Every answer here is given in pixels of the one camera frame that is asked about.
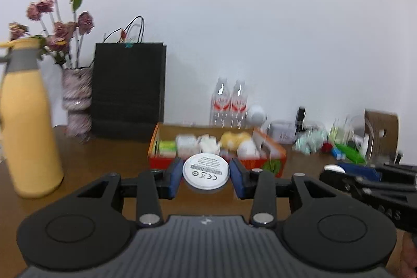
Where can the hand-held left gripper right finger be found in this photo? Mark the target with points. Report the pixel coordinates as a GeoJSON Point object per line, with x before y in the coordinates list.
{"type": "Point", "coordinates": [237, 177]}

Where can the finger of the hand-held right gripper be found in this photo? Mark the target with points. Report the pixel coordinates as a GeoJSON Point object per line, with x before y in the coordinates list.
{"type": "Point", "coordinates": [361, 171]}
{"type": "Point", "coordinates": [345, 182]}

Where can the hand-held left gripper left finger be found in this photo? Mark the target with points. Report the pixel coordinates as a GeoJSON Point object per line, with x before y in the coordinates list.
{"type": "Point", "coordinates": [176, 178]}

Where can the small white cap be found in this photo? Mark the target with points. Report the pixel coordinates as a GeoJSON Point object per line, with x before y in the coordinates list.
{"type": "Point", "coordinates": [334, 168]}

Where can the orange cardboard tray with items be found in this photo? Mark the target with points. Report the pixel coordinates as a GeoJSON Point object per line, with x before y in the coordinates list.
{"type": "Point", "coordinates": [156, 160]}

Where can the white round disc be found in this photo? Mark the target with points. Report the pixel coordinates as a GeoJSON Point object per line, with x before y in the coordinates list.
{"type": "Point", "coordinates": [205, 172]}

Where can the green snack packet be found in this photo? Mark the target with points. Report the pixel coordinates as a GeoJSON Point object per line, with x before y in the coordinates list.
{"type": "Point", "coordinates": [166, 147]}

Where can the white snack packet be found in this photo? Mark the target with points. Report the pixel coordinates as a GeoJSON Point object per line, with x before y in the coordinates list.
{"type": "Point", "coordinates": [187, 143]}

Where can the white tissue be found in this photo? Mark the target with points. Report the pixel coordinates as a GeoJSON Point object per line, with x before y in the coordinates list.
{"type": "Point", "coordinates": [208, 143]}

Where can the clear plastic container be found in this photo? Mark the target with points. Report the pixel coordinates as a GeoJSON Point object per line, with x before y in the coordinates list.
{"type": "Point", "coordinates": [347, 131]}

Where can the person's right hand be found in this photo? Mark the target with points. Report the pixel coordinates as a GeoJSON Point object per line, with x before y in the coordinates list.
{"type": "Point", "coordinates": [410, 253]}

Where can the green plastic object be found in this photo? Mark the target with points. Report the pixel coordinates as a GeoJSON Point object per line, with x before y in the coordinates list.
{"type": "Point", "coordinates": [350, 154]}

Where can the white round ball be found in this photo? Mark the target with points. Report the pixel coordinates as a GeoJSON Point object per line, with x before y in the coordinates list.
{"type": "Point", "coordinates": [247, 149]}

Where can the small blue object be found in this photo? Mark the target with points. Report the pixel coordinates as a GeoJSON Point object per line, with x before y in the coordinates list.
{"type": "Point", "coordinates": [337, 153]}

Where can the yellow plush toy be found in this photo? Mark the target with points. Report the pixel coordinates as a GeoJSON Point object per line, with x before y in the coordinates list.
{"type": "Point", "coordinates": [233, 139]}

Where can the small red object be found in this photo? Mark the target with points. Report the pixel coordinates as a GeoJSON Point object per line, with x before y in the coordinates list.
{"type": "Point", "coordinates": [327, 146]}

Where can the brown cardboard piece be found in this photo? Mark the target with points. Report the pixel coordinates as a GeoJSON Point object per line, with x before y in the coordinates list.
{"type": "Point", "coordinates": [382, 134]}

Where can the teal tissue packet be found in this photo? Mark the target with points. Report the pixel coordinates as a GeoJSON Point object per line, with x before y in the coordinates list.
{"type": "Point", "coordinates": [309, 140]}

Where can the small white box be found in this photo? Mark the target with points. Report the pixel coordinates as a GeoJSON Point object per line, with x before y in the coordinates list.
{"type": "Point", "coordinates": [281, 132]}

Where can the white round lamp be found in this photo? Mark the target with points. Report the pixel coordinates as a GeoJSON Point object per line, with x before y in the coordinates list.
{"type": "Point", "coordinates": [257, 115]}

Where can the clear water bottle red label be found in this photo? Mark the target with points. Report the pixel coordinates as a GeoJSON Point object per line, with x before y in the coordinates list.
{"type": "Point", "coordinates": [239, 103]}
{"type": "Point", "coordinates": [221, 102]}

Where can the black upright gadget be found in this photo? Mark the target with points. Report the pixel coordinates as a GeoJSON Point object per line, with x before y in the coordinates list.
{"type": "Point", "coordinates": [301, 116]}

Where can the black paper bag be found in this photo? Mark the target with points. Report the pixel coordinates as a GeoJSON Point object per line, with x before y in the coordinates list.
{"type": "Point", "coordinates": [128, 92]}

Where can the patterned flower vase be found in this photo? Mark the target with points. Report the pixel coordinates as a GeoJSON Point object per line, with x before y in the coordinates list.
{"type": "Point", "coordinates": [77, 102]}

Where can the yellow thermos jug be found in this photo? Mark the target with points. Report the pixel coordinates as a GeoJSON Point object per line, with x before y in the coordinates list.
{"type": "Point", "coordinates": [27, 125]}

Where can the dried flower bouquet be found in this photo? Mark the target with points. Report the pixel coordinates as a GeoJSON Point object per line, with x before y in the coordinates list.
{"type": "Point", "coordinates": [58, 14]}

